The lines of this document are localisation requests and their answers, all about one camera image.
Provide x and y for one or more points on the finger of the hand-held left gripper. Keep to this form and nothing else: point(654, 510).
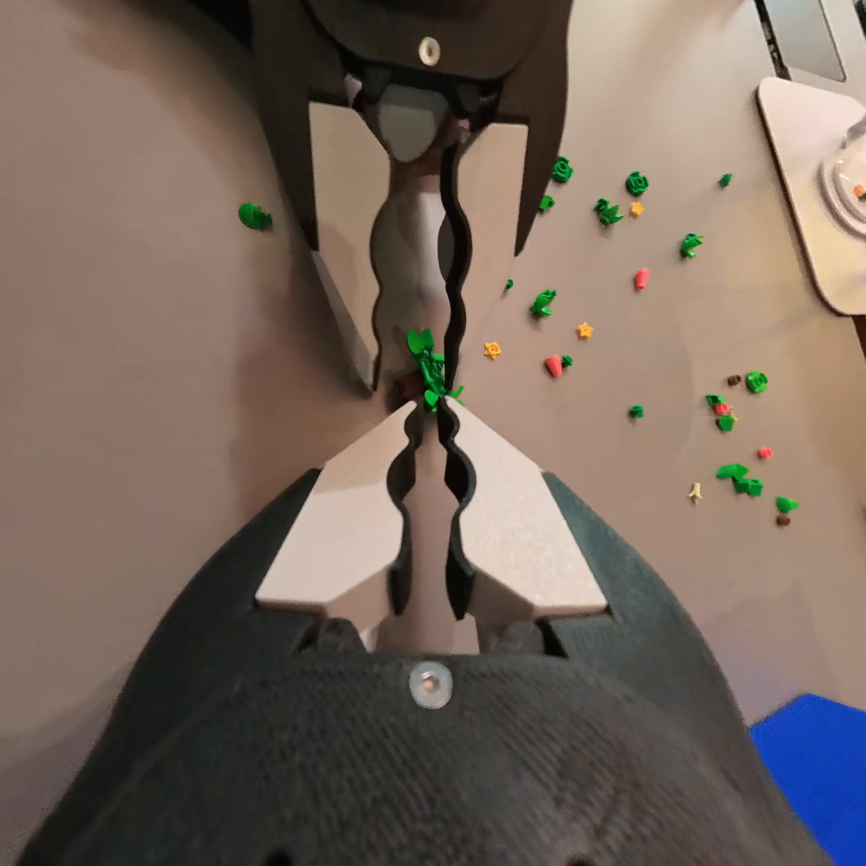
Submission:
point(345, 203)
point(494, 203)

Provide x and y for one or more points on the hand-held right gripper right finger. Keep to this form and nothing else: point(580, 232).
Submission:
point(528, 541)

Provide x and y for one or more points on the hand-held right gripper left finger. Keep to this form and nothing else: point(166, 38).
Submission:
point(331, 534)

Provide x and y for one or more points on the brown toy trunk piece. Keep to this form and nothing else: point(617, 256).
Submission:
point(406, 389)

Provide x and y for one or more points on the green round toy flower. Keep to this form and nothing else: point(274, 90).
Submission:
point(561, 169)
point(636, 182)
point(756, 382)

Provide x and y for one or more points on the green toy leaf pair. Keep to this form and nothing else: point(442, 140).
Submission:
point(254, 216)

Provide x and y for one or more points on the green toy sprout piece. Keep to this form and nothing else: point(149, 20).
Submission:
point(690, 245)
point(543, 302)

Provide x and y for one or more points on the green toy grass piece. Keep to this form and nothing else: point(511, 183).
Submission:
point(607, 212)

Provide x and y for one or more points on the pink toy cone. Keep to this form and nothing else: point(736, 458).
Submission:
point(642, 278)
point(553, 366)

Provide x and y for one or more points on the cream toy coral piece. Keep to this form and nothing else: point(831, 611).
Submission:
point(695, 492)

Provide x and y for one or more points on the large green toy leaf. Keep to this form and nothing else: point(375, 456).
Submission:
point(741, 477)

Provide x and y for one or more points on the green leaves with pink flower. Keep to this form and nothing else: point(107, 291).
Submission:
point(722, 411)

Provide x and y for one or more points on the green toy bush brown base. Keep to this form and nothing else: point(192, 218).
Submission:
point(785, 505)

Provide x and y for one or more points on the pale rounded board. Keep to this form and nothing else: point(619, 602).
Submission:
point(791, 155)

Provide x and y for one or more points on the clear round container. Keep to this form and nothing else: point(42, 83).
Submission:
point(846, 189)

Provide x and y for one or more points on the blue mat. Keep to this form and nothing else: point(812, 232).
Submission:
point(818, 778)

